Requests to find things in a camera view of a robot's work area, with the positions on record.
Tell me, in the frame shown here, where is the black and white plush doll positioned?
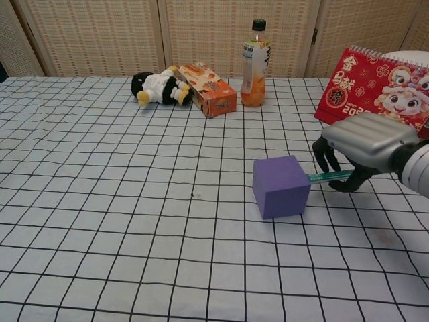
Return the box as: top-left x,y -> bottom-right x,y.
131,64 -> 193,107

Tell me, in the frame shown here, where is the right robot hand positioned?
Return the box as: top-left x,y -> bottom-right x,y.
311,112 -> 424,193

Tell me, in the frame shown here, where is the green marker pen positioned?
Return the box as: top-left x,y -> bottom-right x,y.
305,169 -> 355,184

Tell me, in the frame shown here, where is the red drum white head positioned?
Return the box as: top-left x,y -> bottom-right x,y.
381,50 -> 429,68

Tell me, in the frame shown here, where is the purple foam cube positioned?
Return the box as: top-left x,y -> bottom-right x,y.
252,155 -> 311,221

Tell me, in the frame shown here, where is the red desk calendar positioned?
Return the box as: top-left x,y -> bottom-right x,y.
314,46 -> 429,132

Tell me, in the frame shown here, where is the wooden folding screen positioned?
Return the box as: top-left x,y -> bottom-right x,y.
0,0 -> 429,81

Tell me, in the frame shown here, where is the checkered white tablecloth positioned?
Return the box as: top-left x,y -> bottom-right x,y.
0,76 -> 429,322

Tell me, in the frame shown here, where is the orange drink bottle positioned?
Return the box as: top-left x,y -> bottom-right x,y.
240,19 -> 272,108

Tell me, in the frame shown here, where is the orange snack box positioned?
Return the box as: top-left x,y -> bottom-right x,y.
176,62 -> 237,119

